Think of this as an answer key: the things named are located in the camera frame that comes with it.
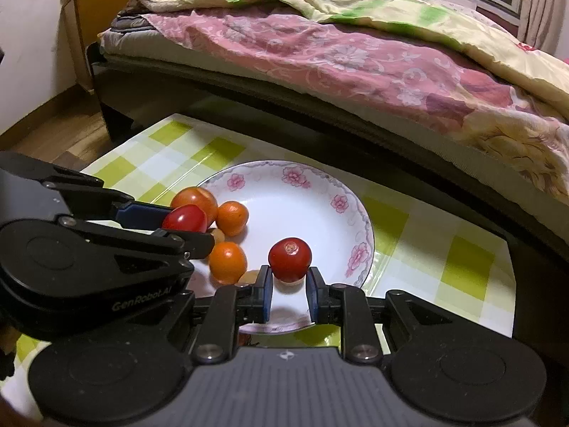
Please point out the white floral rim plate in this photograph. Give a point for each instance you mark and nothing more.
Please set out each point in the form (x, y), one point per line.
(284, 213)

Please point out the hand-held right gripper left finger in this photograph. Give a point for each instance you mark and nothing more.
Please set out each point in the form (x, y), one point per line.
(268, 294)

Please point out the grey mattress pad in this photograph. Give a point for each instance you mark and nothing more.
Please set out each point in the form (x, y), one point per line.
(120, 31)

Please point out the wooden nightstand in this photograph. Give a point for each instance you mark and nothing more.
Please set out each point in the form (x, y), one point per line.
(84, 31)

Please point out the orange cherry tomato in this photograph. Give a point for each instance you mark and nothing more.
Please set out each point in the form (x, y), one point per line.
(232, 218)
(227, 263)

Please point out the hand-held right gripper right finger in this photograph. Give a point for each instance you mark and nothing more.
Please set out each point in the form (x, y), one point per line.
(313, 296)

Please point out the small tan longan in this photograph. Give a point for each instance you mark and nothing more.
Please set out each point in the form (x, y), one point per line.
(217, 234)

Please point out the yellow floral quilt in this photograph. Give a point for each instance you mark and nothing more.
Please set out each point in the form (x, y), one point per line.
(400, 9)

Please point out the green checked tablecloth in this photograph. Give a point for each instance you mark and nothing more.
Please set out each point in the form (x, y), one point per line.
(422, 253)

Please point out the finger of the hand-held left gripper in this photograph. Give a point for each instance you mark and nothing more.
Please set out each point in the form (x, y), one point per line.
(142, 215)
(191, 244)

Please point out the beige curtain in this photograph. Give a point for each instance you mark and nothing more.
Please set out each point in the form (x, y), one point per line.
(540, 4)

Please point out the large tan longan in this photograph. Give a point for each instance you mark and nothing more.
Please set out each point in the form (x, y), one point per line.
(248, 278)

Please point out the red cherry tomato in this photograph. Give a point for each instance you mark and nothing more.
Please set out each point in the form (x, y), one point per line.
(184, 219)
(290, 258)

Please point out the large orange-red tomato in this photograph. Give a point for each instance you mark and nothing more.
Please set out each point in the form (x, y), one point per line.
(200, 195)

